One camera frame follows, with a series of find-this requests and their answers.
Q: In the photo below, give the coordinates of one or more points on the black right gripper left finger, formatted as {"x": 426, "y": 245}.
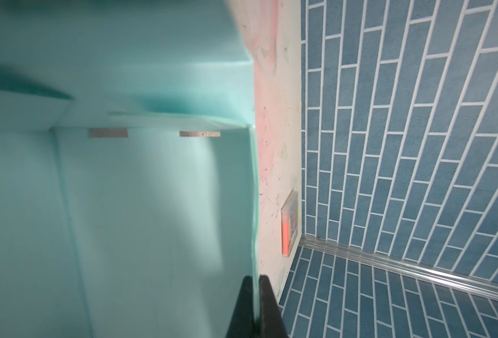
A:
{"x": 242, "y": 320}

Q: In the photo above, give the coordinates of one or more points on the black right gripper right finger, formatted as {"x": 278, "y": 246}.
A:
{"x": 271, "y": 323}

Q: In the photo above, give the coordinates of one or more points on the light teal paper box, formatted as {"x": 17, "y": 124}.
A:
{"x": 128, "y": 175}

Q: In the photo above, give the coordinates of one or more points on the clear box of markers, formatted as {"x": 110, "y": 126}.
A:
{"x": 289, "y": 223}

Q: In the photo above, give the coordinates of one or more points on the aluminium right corner post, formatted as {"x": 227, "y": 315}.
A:
{"x": 472, "y": 285}

